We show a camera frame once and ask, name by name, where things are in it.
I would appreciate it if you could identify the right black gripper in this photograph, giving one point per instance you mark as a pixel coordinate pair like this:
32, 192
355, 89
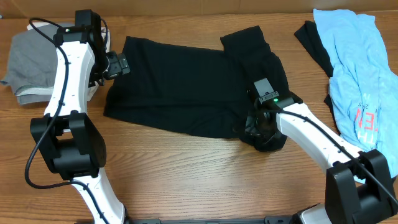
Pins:
250, 129

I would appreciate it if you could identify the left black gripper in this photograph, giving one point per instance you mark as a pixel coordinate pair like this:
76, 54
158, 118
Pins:
119, 65

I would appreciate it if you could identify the black t-shirt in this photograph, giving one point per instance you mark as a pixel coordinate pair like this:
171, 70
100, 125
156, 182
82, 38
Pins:
200, 92

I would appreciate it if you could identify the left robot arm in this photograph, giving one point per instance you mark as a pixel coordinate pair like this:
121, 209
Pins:
68, 141

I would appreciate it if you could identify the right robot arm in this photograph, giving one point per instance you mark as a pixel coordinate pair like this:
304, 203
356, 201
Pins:
359, 187

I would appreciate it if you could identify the grey folded shorts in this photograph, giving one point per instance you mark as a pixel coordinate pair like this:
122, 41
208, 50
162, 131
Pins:
31, 68

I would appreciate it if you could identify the light blue t-shirt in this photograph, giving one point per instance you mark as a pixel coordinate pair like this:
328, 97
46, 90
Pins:
363, 89

